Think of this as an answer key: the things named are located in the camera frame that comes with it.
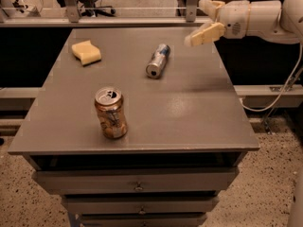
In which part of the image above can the grey metal railing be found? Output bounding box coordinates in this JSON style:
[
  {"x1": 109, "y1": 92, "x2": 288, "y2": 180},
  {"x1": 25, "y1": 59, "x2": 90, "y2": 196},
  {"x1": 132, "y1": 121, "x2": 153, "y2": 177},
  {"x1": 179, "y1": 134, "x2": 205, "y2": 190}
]
[{"x1": 1, "y1": 0, "x2": 210, "y2": 27}]

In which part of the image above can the middle grey drawer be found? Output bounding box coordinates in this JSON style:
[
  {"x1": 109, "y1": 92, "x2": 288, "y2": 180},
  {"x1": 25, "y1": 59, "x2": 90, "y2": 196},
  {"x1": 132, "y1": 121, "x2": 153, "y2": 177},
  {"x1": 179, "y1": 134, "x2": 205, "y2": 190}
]
[{"x1": 62, "y1": 195, "x2": 219, "y2": 215}]

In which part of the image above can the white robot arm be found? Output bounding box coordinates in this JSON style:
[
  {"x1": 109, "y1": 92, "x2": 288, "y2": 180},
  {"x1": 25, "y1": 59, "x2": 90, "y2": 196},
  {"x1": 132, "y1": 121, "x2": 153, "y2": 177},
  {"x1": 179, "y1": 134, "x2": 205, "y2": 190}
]
[{"x1": 185, "y1": 0, "x2": 303, "y2": 46}]

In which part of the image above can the white cable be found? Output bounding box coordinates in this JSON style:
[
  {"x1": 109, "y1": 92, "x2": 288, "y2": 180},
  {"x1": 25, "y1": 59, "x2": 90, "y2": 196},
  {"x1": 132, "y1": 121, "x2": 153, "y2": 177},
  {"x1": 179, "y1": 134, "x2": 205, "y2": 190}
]
[{"x1": 240, "y1": 43, "x2": 303, "y2": 114}]

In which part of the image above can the blue silver redbull can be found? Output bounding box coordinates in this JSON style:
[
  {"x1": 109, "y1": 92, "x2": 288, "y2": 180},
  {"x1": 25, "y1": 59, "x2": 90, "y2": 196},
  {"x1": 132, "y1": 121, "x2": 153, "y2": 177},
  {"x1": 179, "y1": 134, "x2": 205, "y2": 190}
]
[{"x1": 146, "y1": 44, "x2": 170, "y2": 79}]

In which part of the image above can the bottom grey drawer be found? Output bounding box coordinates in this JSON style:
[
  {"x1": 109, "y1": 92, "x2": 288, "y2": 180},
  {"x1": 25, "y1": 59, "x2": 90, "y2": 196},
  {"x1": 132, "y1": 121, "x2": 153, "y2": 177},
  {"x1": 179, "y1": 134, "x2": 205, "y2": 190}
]
[{"x1": 80, "y1": 214, "x2": 206, "y2": 227}]

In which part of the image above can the yellow sponge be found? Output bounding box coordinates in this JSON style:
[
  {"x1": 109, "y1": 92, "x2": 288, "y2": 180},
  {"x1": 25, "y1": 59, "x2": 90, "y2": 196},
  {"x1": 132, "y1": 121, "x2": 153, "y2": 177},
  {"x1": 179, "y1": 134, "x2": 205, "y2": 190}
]
[{"x1": 71, "y1": 41, "x2": 101, "y2": 65}]

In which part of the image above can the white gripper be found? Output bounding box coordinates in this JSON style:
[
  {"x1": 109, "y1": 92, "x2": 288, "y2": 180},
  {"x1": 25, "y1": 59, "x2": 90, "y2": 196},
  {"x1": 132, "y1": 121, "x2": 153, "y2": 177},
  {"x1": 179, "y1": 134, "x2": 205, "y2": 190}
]
[{"x1": 184, "y1": 0, "x2": 250, "y2": 46}]

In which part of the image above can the orange soda can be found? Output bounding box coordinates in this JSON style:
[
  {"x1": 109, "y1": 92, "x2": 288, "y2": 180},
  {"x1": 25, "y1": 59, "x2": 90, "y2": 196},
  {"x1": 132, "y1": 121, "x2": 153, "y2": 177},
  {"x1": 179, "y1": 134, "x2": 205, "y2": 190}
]
[{"x1": 95, "y1": 86, "x2": 128, "y2": 139}]

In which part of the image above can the grey drawer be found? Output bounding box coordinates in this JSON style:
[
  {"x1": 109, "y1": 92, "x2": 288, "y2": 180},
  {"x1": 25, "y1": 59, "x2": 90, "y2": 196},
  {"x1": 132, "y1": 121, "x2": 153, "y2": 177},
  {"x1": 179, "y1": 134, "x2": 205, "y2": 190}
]
[
  {"x1": 62, "y1": 195, "x2": 219, "y2": 215},
  {"x1": 32, "y1": 167, "x2": 239, "y2": 195},
  {"x1": 80, "y1": 214, "x2": 206, "y2": 227}
]

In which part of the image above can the top grey drawer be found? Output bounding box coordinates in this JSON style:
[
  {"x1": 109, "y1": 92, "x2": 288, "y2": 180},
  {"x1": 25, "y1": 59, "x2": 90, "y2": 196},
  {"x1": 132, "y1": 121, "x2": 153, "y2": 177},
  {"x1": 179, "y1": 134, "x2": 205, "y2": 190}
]
[{"x1": 32, "y1": 167, "x2": 239, "y2": 195}]

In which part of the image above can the grey drawer cabinet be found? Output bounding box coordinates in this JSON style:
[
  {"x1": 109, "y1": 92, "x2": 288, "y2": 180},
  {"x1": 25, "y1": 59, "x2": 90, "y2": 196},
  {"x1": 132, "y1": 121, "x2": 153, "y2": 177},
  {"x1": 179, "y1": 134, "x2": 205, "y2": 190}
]
[{"x1": 8, "y1": 26, "x2": 260, "y2": 227}]

